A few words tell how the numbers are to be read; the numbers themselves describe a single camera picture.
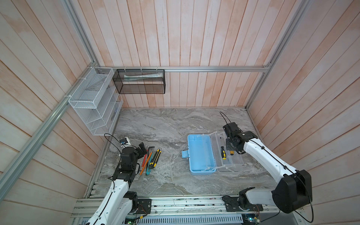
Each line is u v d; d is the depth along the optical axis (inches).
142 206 28.7
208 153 36.1
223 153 31.5
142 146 29.7
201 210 28.8
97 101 28.1
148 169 33.8
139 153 29.3
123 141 27.7
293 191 15.8
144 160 35.6
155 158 35.3
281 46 32.3
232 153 31.7
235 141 23.3
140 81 41.0
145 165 34.7
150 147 37.7
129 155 23.8
